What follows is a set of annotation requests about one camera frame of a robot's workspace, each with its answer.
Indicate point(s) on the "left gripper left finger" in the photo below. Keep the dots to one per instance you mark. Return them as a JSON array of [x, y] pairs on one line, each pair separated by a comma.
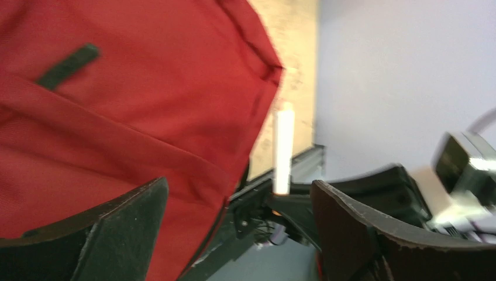
[[112, 241]]

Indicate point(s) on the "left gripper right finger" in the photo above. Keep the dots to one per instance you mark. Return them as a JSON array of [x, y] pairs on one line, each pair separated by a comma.
[[360, 243]]

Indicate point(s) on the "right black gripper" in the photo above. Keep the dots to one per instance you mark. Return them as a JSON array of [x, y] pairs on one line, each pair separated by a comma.
[[390, 190]]

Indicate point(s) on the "red student backpack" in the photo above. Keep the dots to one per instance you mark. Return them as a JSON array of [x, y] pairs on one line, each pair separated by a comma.
[[100, 97]]

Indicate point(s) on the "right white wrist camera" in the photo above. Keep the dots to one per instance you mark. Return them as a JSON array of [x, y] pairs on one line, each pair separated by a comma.
[[465, 166]]

